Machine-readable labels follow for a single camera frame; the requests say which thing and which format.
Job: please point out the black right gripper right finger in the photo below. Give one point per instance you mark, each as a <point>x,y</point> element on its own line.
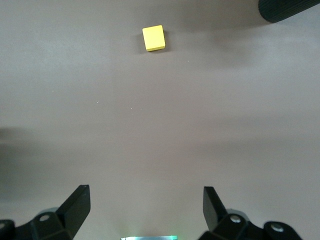
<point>215,212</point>

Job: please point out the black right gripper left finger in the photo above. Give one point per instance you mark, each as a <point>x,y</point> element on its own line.
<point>72,212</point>

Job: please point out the yellow block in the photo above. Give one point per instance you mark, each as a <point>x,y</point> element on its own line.
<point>153,37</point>

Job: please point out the black ribbed cylinder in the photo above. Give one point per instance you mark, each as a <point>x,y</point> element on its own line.
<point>282,10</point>

